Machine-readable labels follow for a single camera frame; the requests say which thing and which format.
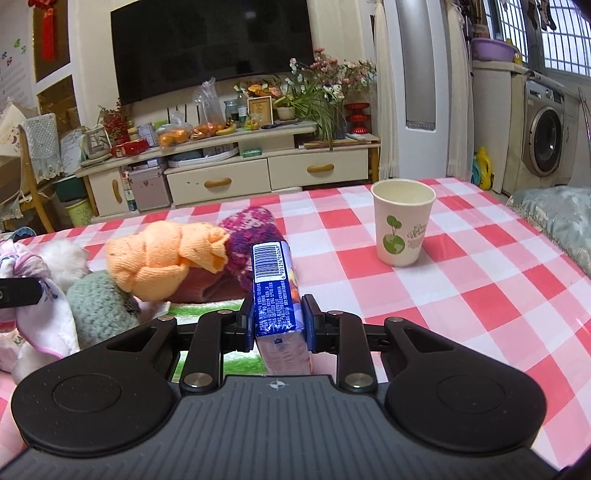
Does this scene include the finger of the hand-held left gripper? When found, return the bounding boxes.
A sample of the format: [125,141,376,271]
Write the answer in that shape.
[0,276,43,309]

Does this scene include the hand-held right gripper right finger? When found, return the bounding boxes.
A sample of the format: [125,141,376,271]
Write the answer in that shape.
[301,294,462,393]

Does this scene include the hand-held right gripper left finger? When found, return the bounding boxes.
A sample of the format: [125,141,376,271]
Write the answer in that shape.
[105,295,256,393]

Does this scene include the blue packet with barcode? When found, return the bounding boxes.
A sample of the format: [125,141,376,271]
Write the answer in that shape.
[250,241,312,376]

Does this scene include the white floral handkerchief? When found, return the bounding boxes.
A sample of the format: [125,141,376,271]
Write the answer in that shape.
[0,242,81,358]

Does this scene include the green striped mat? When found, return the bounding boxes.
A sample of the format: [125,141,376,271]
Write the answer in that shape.
[139,300,269,384]

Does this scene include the white fluffy plush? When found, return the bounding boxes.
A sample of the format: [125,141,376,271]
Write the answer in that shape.
[39,239,90,289]

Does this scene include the green knit hat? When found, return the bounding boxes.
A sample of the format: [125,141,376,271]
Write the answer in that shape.
[67,271,139,349]

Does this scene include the green plastic bin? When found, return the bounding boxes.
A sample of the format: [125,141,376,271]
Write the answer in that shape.
[65,198,95,227]

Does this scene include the yellow wooden chair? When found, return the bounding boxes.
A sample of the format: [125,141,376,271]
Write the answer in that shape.
[16,138,65,234]

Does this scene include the purple knit hat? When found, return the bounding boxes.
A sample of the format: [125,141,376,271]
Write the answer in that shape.
[217,206,287,291]

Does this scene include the orange knitted cloth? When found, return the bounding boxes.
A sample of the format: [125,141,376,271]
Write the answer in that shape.
[105,220,230,303]

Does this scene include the white paper cup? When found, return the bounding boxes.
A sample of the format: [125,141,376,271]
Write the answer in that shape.
[371,178,437,267]

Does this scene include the white lace chair cover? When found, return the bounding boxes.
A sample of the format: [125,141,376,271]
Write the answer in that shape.
[21,113,63,181]

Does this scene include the cream television cabinet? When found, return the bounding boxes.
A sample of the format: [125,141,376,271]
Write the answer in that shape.
[74,121,382,217]

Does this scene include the red checkered tablecloth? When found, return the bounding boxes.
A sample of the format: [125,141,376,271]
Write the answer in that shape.
[0,178,591,480]

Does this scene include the grey storage box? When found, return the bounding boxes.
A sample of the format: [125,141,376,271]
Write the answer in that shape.
[127,164,172,213]

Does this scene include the glass plant jar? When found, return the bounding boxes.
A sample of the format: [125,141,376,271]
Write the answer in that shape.
[81,124,112,160]

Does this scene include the red gift box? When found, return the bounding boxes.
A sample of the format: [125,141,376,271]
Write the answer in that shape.
[111,137,151,158]

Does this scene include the red berry branches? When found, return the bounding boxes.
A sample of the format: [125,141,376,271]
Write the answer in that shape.
[99,99,132,144]

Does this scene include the bag of oranges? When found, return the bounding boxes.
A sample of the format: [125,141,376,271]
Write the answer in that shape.
[157,124,192,148]
[190,122,227,139]

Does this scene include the red candle stand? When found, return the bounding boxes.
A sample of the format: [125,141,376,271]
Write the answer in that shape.
[344,102,371,137]

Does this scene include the green potted plant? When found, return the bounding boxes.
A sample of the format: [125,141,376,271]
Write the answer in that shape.
[272,83,345,151]

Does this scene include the clear plastic bag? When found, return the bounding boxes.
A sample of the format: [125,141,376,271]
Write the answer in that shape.
[191,78,227,130]

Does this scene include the yellow detergent bottle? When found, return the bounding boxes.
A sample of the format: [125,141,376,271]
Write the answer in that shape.
[475,148,494,189]

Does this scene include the white curtain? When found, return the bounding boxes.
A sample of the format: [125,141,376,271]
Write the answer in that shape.
[372,0,399,183]

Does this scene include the pink flower bouquet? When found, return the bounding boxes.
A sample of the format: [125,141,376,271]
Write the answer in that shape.
[288,48,377,139]

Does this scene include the grey embroidered cushion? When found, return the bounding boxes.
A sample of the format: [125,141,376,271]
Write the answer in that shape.
[505,186,591,278]

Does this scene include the white standing air conditioner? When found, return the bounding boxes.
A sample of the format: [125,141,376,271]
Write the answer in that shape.
[383,0,476,183]

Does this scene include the white laundry cabinet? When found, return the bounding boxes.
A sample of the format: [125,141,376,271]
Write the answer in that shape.
[471,60,527,195]

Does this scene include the black flat television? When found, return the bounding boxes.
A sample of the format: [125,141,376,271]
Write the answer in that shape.
[110,0,315,107]

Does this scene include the silver washing machine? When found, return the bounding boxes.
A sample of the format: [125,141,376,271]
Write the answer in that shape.
[501,78,580,190]

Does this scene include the purple plastic basin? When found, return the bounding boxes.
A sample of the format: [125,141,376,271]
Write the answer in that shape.
[471,38,519,63]

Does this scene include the window with grille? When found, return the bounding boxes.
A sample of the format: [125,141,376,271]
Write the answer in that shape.
[489,0,591,77]

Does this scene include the wooden picture frame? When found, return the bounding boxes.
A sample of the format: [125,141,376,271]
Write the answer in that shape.
[247,96,274,127]

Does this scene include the colourful wall sticker chart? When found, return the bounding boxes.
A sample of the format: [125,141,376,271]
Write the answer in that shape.
[0,37,37,112]

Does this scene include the red knot wall ornament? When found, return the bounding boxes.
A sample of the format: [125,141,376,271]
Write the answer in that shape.
[28,0,61,62]

